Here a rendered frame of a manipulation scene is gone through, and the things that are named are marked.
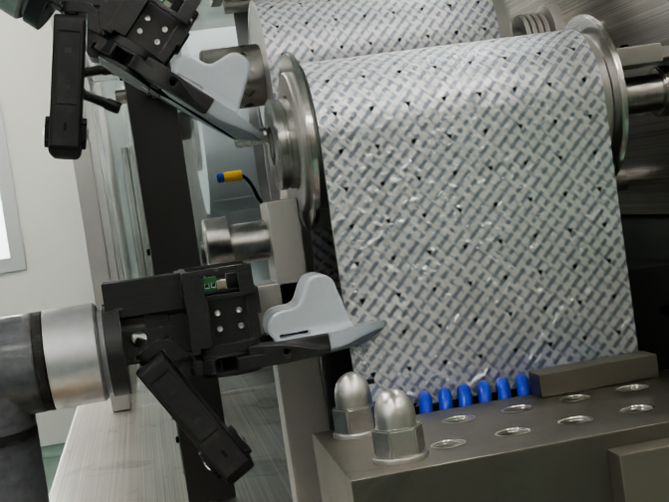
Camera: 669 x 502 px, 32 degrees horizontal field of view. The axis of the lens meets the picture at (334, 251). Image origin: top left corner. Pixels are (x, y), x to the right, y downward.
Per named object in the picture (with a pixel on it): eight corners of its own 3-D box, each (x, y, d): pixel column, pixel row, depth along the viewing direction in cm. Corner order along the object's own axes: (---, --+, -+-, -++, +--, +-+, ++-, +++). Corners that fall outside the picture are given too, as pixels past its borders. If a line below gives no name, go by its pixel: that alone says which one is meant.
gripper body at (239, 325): (260, 261, 86) (96, 287, 84) (277, 376, 87) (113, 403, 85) (250, 258, 94) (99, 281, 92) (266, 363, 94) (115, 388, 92)
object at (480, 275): (360, 425, 92) (327, 192, 91) (639, 376, 96) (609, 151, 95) (361, 426, 91) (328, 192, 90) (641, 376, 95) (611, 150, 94)
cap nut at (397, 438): (367, 456, 77) (357, 389, 77) (421, 446, 77) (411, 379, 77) (379, 468, 73) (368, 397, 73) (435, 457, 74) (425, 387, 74)
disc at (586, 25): (566, 189, 108) (545, 30, 107) (571, 188, 108) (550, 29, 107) (633, 184, 93) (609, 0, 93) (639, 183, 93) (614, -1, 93)
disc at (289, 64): (297, 230, 104) (272, 65, 103) (302, 229, 104) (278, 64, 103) (323, 231, 89) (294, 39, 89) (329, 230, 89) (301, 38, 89)
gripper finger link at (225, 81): (295, 85, 94) (196, 23, 93) (256, 146, 94) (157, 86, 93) (292, 90, 97) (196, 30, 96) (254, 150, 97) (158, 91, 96)
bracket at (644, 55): (591, 75, 103) (588, 52, 103) (652, 66, 104) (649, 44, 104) (614, 68, 98) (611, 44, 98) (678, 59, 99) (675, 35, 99)
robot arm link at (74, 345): (54, 417, 84) (61, 399, 92) (117, 405, 85) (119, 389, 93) (38, 314, 84) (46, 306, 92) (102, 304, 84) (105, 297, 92)
